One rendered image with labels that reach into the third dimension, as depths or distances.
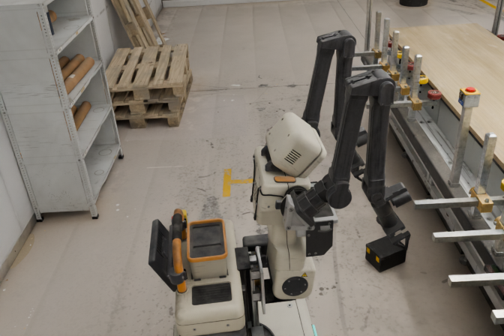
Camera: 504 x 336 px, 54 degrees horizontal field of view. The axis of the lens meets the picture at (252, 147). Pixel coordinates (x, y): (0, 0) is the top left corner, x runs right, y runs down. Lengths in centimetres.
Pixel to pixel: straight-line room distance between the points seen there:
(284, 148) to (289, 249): 44
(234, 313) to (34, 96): 210
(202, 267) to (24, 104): 195
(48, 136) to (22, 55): 56
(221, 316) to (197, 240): 32
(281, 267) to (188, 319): 39
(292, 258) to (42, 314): 175
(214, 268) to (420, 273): 162
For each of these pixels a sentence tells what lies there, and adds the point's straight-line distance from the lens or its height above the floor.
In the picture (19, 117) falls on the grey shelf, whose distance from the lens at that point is 353.
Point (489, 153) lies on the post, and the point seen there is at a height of 105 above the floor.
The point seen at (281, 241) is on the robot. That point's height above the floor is 92.
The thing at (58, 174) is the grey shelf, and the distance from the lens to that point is 366.
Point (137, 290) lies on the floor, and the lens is 315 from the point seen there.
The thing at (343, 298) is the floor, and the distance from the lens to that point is 299.
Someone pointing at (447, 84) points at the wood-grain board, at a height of 90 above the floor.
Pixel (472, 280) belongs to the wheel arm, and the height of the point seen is 86.
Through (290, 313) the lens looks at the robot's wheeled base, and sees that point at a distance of 253.
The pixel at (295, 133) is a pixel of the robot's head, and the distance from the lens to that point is 165.
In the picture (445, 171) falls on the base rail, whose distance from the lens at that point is 283.
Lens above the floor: 216
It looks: 29 degrees down
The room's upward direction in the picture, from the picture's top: 4 degrees counter-clockwise
